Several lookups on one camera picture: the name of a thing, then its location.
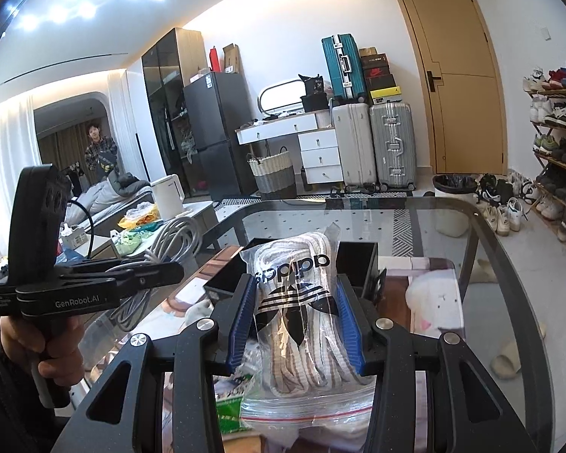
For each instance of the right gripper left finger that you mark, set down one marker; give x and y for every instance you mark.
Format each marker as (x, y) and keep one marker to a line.
(123, 410)

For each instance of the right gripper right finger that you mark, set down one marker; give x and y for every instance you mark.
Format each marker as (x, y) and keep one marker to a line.
(466, 411)

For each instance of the white plush toy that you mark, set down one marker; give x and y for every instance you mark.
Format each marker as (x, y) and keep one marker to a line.
(198, 311)

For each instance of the green white medicine pack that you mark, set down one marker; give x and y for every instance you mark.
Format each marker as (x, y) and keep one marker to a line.
(228, 393)

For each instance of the person's left hand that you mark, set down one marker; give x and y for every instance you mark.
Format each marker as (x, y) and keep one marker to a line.
(63, 363)

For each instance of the grey side cabinet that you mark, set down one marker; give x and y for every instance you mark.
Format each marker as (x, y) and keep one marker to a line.
(131, 232)

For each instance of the beige slipper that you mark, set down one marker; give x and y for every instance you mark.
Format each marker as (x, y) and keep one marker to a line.
(506, 365)

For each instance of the white trash bin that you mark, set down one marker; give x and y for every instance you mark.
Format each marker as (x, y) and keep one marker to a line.
(452, 189)

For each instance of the person in plaid shirt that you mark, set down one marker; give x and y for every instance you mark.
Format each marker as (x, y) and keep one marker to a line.
(101, 153)

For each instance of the white electric kettle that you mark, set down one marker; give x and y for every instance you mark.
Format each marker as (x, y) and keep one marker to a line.
(169, 196)

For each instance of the white drawer desk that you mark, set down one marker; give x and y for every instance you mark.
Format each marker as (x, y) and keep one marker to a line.
(316, 140)

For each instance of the woven laundry basket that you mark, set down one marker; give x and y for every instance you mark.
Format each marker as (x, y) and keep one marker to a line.
(274, 175)

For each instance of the silver suitcase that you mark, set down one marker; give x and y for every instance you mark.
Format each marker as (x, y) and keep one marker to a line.
(394, 145)

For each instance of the white suitcase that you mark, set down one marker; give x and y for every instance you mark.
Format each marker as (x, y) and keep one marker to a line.
(354, 139)

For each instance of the dark tall wardrobe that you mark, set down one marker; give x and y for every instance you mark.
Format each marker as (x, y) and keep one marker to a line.
(168, 67)

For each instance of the black refrigerator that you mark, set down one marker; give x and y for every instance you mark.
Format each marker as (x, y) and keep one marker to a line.
(218, 106)

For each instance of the black handbag on desk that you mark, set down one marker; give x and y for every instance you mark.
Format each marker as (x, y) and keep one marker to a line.
(315, 97)

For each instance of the stacked shoe boxes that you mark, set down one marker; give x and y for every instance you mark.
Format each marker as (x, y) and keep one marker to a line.
(379, 80)

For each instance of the teal suitcase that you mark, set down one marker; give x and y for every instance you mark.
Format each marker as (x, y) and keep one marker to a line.
(345, 68)

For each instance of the wooden shoe rack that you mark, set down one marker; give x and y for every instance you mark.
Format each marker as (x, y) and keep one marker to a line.
(547, 91)

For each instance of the wooden door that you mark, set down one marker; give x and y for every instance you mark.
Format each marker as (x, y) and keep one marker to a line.
(461, 85)

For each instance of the oval black frame mirror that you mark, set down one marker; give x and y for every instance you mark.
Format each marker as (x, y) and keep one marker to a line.
(282, 99)

